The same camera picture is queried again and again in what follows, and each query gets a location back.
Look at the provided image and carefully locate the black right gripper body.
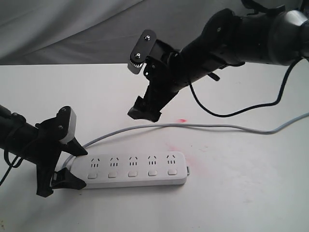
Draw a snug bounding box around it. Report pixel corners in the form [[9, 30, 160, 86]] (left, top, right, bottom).
[[142, 39, 179, 114]]

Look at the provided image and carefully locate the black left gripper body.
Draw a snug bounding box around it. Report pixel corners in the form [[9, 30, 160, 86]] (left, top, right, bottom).
[[35, 117, 61, 198]]

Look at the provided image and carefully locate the white power strip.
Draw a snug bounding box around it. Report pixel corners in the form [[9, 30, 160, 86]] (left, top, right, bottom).
[[66, 151, 190, 189]]

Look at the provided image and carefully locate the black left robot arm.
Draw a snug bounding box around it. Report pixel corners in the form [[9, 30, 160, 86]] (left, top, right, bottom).
[[0, 106, 87, 198]]

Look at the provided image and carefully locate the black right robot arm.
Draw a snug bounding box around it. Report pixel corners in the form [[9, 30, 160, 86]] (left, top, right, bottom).
[[128, 0, 309, 122]]

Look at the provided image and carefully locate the grey backdrop cloth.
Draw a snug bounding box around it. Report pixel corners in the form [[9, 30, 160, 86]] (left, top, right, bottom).
[[0, 0, 244, 65]]

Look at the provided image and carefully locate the grey power cable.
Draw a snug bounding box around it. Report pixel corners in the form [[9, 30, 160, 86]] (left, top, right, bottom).
[[82, 111, 309, 150]]

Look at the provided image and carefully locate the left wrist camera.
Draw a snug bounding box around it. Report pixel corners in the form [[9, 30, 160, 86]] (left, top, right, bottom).
[[56, 106, 77, 144]]

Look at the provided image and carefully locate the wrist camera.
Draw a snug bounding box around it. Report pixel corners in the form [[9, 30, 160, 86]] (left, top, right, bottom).
[[128, 29, 157, 74], [56, 106, 77, 144]]

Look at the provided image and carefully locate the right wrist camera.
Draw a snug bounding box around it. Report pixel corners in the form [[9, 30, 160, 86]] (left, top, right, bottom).
[[128, 29, 157, 74]]

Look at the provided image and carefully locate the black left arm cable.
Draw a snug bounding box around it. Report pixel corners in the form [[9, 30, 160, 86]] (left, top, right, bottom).
[[0, 135, 37, 187]]

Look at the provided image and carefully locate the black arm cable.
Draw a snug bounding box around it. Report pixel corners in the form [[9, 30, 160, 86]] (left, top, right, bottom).
[[188, 57, 309, 118], [0, 135, 37, 187]]

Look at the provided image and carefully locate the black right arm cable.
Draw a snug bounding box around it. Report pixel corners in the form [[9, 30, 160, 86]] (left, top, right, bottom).
[[188, 57, 309, 118]]

